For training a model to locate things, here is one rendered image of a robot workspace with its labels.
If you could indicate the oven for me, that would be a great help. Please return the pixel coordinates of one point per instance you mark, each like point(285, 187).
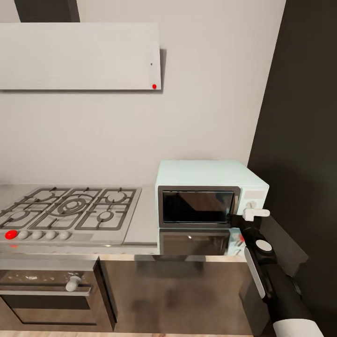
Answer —
point(55, 295)

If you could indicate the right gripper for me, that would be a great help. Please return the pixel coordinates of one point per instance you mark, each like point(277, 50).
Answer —
point(238, 222)

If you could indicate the range hood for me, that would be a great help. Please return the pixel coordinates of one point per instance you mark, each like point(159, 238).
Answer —
point(50, 48)

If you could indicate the microwave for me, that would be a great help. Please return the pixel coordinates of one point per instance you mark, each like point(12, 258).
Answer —
point(198, 193)

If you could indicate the burner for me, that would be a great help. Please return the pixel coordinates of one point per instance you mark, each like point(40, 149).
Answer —
point(61, 215)

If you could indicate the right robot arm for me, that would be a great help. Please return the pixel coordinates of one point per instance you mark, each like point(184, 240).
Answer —
point(288, 314)

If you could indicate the fridge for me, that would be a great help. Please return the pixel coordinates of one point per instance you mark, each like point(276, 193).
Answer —
point(294, 150)

